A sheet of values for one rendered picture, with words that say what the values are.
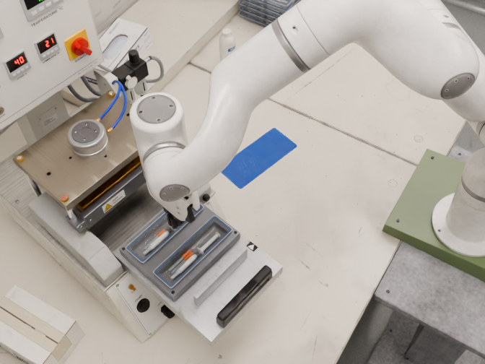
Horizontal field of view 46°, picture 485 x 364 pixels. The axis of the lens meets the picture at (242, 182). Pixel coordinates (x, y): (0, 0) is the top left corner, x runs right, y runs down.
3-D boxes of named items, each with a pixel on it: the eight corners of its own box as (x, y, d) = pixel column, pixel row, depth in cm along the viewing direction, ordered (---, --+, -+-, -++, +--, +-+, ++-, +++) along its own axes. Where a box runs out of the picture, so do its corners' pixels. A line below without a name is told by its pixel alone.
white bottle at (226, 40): (218, 70, 187) (216, 35, 176) (222, 59, 190) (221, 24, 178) (233, 72, 187) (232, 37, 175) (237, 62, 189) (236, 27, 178)
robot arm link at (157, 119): (195, 178, 97) (184, 137, 103) (189, 127, 87) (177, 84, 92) (146, 188, 96) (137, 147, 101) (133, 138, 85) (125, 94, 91)
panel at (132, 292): (148, 337, 135) (112, 285, 124) (234, 253, 148) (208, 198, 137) (153, 341, 133) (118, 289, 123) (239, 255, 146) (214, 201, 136)
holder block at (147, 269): (120, 254, 123) (118, 248, 121) (186, 196, 132) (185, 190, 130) (174, 302, 117) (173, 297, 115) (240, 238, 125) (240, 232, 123)
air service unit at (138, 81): (108, 112, 147) (96, 69, 135) (150, 81, 153) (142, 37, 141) (121, 122, 145) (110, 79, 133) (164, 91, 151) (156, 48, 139)
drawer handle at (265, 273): (216, 322, 114) (215, 314, 111) (265, 271, 121) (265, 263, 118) (223, 328, 114) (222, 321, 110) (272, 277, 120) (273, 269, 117)
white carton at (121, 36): (82, 80, 179) (77, 62, 173) (120, 35, 191) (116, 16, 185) (116, 91, 176) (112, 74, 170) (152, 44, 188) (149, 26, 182)
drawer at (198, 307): (115, 261, 127) (107, 243, 120) (185, 198, 136) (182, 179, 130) (211, 349, 115) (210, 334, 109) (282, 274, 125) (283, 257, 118)
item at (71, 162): (9, 168, 131) (-12, 131, 120) (112, 94, 144) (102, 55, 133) (76, 230, 121) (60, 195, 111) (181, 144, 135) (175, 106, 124)
